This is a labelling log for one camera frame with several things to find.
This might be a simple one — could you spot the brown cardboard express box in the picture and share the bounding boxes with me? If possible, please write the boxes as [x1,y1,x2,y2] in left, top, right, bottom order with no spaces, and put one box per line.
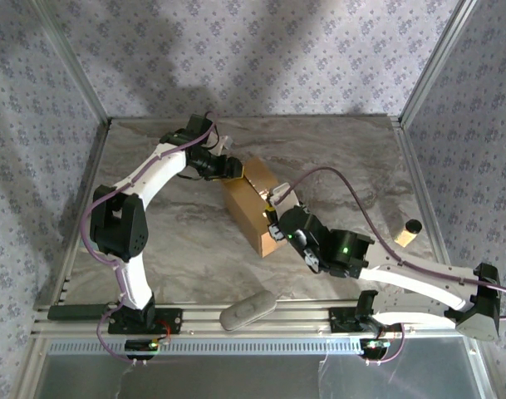
[221,155,287,259]

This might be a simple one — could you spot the grey oval fabric pad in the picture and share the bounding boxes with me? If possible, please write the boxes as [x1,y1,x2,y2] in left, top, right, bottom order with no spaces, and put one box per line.
[218,290,278,333]

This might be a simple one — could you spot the wooden block black knob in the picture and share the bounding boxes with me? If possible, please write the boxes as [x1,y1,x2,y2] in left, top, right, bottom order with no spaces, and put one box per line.
[395,219,423,248]

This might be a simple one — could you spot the right circuit board green light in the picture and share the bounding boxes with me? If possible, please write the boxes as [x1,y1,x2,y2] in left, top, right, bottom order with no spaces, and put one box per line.
[359,338,391,359]

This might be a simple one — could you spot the circuit board green light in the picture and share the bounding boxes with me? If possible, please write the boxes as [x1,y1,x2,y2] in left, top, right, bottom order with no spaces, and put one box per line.
[359,338,391,359]
[125,338,170,361]

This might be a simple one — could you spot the left circuit board green light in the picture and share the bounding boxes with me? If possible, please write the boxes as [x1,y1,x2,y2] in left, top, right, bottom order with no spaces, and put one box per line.
[125,338,170,361]

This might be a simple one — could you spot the black flat bar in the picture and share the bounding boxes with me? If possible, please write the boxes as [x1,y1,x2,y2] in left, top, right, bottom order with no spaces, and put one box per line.
[47,305,108,322]

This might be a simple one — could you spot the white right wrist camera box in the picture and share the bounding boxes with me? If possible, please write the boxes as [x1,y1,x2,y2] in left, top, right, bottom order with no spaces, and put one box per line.
[268,181,292,205]

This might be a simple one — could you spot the aluminium front rail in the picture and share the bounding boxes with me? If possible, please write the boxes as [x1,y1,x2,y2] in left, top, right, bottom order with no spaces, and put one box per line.
[30,301,484,337]

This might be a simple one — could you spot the aluminium rail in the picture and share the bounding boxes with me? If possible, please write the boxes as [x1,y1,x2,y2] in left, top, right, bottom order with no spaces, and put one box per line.
[30,301,484,337]
[390,116,453,267]
[34,118,112,311]

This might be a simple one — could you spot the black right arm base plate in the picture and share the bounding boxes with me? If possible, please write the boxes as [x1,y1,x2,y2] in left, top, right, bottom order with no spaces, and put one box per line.
[329,307,405,333]

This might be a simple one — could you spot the aluminium left side rail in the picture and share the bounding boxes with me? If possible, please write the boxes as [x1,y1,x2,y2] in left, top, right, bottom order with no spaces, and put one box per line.
[34,118,112,311]

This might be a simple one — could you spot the grey slotted cable duct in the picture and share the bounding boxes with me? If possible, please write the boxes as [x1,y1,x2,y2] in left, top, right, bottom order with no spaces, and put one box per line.
[47,337,474,354]

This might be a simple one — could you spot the aluminium right side rail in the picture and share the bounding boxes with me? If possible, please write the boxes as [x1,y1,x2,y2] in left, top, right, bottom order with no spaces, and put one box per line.
[390,116,453,267]

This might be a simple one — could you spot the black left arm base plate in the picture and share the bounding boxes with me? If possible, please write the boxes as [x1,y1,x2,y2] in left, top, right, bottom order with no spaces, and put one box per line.
[107,308,184,336]

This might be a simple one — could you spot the aluminium left corner post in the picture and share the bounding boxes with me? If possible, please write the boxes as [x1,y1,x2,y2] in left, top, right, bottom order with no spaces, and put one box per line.
[27,0,113,128]

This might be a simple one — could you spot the aluminium corner post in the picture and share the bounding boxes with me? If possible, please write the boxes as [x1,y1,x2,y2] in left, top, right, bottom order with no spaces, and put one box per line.
[27,0,113,128]
[399,0,481,128]

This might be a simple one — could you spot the aluminium right corner post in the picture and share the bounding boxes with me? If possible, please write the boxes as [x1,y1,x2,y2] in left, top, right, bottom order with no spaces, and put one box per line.
[399,0,481,128]

